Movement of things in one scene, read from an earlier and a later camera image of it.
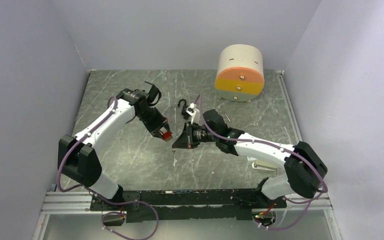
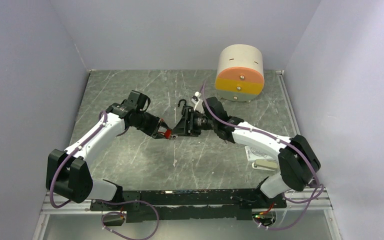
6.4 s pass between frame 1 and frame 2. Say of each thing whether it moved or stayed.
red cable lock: stayed
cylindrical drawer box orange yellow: stayed
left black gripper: stayed
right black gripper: moved
